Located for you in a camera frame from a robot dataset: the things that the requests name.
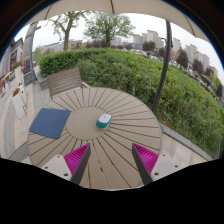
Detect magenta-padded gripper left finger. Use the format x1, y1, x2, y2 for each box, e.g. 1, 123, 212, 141
40, 143, 92, 186

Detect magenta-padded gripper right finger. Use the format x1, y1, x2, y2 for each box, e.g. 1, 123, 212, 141
131, 143, 183, 186

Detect white and teal computer mouse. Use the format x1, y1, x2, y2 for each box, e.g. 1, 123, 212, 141
95, 113, 113, 130

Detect blue rectangular mouse pad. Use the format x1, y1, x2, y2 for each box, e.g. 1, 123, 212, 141
28, 107, 72, 140

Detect white planter with flowers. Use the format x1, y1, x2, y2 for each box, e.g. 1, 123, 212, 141
11, 87, 28, 119
12, 61, 25, 86

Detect grey slatted outdoor chair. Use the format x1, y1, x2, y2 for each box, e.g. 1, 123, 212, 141
45, 67, 91, 99

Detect dark curved parasol pole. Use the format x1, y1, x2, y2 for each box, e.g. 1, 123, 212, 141
151, 20, 173, 113

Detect green trimmed hedge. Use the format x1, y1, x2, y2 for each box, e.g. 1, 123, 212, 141
38, 47, 224, 158

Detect tall grey sign pillar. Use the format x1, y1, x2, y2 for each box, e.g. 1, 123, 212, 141
21, 21, 43, 87

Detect distant apartment buildings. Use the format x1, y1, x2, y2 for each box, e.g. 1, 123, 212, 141
131, 29, 219, 79

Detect bare-trunked leaning tree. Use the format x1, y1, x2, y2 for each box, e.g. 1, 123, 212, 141
48, 10, 89, 52

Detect round leafy green tree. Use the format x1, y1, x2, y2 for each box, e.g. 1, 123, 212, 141
83, 11, 136, 48

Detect beige parasol canopy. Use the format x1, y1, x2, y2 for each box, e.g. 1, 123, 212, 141
26, 0, 211, 44

